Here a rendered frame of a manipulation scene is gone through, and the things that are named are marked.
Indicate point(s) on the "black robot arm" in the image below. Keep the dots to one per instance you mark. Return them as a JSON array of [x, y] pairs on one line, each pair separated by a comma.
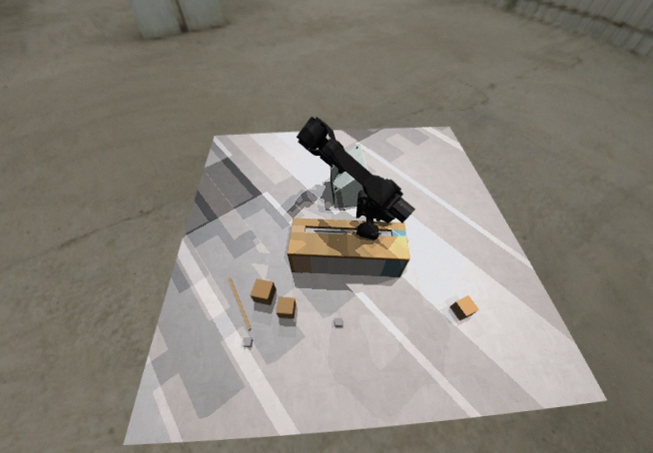
[[384, 193]]

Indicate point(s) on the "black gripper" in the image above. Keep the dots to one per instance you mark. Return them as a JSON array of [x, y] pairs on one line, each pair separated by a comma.
[[366, 208]]

